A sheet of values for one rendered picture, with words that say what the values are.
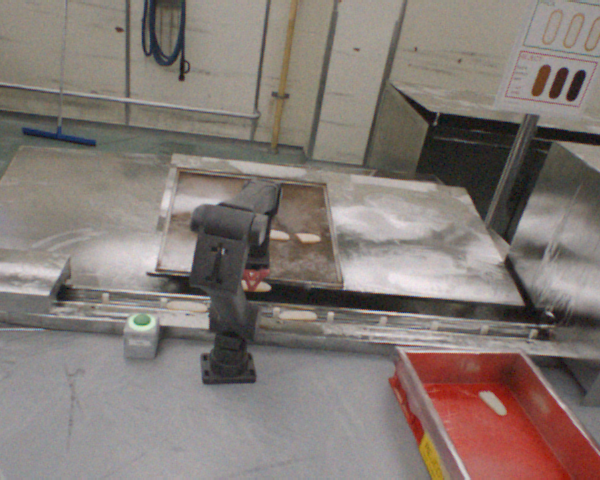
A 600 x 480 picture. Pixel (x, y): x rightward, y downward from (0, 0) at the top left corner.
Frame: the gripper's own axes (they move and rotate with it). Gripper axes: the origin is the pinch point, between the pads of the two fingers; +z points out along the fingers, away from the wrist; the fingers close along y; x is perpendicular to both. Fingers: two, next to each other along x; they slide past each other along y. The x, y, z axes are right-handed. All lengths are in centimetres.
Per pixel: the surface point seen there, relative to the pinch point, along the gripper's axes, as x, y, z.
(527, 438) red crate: -61, -35, 11
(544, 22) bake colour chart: -88, 72, -60
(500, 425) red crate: -56, -31, 11
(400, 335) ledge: -38.3, -6.6, 7.6
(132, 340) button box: 25.7, -17.2, 5.9
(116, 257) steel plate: 37.2, 24.7, 12.0
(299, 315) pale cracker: -13.0, -1.4, 7.8
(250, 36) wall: -5, 369, 8
